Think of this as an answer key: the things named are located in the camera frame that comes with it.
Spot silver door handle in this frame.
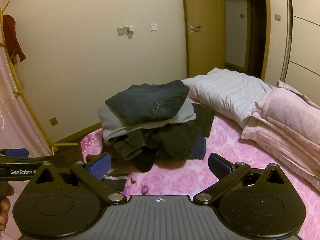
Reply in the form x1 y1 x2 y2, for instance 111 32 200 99
189 25 201 35

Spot low wall socket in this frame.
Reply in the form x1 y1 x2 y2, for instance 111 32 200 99
49 117 58 126

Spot grey folded garment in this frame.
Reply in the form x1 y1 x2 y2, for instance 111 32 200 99
98 97 196 145

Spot person's left hand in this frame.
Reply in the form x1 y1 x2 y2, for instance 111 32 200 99
0 181 15 232

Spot white wardrobe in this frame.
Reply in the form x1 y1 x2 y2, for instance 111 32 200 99
263 0 320 98

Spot dark blue garment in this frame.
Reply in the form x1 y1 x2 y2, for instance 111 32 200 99
189 136 206 160

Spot black trousers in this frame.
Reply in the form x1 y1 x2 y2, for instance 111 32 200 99
113 103 215 172

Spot wooden bedroom door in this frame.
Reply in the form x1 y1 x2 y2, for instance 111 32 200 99
184 0 226 77

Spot dark blue folded jeans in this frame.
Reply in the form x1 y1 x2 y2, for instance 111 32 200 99
105 80 189 126

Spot white wall socket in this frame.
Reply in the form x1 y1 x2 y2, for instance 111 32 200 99
150 23 157 31

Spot pink folded quilt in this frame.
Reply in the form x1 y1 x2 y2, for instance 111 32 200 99
241 81 319 190

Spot pink rose bed blanket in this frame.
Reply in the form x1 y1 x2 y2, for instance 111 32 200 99
80 98 320 240

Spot pink curtain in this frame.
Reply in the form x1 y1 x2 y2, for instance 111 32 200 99
0 33 53 240

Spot wooden coat rack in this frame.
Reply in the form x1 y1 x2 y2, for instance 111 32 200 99
1 1 80 155

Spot red hanging garment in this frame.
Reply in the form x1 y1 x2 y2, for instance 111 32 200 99
3 15 26 61

